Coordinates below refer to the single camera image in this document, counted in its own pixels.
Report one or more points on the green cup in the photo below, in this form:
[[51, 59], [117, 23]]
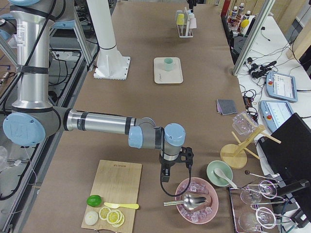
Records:
[[168, 64]]

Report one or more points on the cream rabbit tray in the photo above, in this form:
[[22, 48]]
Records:
[[167, 73]]

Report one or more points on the clear glass cup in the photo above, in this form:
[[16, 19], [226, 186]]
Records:
[[244, 124]]

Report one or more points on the wooden cup stand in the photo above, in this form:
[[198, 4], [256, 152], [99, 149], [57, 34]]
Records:
[[235, 155]]

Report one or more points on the pink cup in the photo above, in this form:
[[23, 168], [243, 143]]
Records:
[[193, 23]]

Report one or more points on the yellow cup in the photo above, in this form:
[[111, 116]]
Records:
[[180, 20]]

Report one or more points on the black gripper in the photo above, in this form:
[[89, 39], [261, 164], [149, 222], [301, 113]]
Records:
[[165, 168]]

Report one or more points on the folded grey cloth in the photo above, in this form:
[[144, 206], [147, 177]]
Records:
[[226, 107]]

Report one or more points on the wooden cutting board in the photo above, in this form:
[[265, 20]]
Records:
[[116, 182]]

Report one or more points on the green bowl with spoon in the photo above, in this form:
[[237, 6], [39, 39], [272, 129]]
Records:
[[220, 174]]

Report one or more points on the metal ice scoop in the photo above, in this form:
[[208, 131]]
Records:
[[191, 201]]

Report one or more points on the yellow plastic knife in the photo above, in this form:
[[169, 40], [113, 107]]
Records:
[[121, 205]]

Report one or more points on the green lime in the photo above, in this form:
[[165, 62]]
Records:
[[94, 200]]

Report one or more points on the pink ice bowl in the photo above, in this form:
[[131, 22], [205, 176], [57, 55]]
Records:
[[198, 185]]

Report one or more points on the lemon slices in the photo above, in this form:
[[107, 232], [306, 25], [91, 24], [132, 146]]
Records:
[[114, 217]]

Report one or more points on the near teach pendant tablet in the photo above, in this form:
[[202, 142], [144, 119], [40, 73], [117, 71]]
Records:
[[275, 113]]

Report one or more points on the teach pendant tablet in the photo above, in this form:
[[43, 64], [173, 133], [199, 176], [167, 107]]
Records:
[[275, 113], [281, 86]]

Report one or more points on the far teach pendant tablet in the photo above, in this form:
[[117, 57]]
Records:
[[281, 86]]

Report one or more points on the yellow lemon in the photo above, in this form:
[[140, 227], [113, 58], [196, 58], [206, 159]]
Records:
[[244, 23]]

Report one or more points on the wine glass rack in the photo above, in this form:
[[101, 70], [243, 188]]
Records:
[[267, 205]]

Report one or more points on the black laptop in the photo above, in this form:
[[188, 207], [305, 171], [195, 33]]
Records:
[[291, 159]]

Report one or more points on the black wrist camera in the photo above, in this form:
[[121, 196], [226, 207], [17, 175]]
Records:
[[186, 156]]

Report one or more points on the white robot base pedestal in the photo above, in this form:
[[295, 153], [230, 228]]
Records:
[[110, 63]]

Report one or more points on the white wire cup rack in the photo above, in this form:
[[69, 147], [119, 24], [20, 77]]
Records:
[[184, 31]]

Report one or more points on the aluminium frame post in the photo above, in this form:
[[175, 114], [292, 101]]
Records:
[[264, 12]]

